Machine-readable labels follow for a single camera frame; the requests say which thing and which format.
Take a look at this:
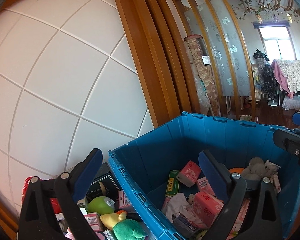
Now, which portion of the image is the red plastic toy bag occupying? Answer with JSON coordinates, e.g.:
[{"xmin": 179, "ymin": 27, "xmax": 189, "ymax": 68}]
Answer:
[{"xmin": 21, "ymin": 176, "xmax": 62, "ymax": 220}]

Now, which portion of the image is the grey fluffy plush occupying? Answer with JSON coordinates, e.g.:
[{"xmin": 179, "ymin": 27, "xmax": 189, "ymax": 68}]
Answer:
[{"xmin": 241, "ymin": 157, "xmax": 268, "ymax": 181}]

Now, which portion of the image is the pink tissue pack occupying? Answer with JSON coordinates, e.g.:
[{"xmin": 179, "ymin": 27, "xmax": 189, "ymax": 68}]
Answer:
[{"xmin": 192, "ymin": 191, "xmax": 224, "ymax": 228}]

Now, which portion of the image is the green apple plush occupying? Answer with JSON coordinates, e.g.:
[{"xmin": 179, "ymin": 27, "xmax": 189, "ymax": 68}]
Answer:
[{"xmin": 88, "ymin": 196, "xmax": 115, "ymax": 215}]

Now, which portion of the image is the dark green gift box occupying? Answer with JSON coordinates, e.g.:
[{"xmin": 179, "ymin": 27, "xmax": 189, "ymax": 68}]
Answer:
[{"xmin": 86, "ymin": 163, "xmax": 122, "ymax": 202}]

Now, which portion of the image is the green and yellow plush toy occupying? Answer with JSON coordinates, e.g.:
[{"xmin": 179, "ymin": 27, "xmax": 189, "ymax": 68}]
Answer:
[{"xmin": 100, "ymin": 211, "xmax": 147, "ymax": 240}]

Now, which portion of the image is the green medicine box in crate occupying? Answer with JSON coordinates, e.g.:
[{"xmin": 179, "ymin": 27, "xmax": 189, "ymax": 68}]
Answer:
[{"xmin": 165, "ymin": 170, "xmax": 180, "ymax": 197}]

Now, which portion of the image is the blue plastic storage crate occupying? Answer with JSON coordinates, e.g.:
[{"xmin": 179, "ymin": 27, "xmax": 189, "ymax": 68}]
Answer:
[{"xmin": 109, "ymin": 112, "xmax": 300, "ymax": 239}]

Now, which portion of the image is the rolled patterned carpet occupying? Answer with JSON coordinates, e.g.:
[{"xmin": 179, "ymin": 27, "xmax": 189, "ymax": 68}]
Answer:
[{"xmin": 184, "ymin": 35, "xmax": 221, "ymax": 116}]

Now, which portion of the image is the wooden glass partition screen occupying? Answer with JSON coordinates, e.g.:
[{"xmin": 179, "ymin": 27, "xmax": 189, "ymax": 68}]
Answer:
[{"xmin": 172, "ymin": 0, "xmax": 257, "ymax": 121}]

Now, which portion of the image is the wooden door frame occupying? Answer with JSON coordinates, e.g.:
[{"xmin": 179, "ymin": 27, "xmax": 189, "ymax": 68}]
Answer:
[{"xmin": 115, "ymin": 0, "xmax": 200, "ymax": 127}]

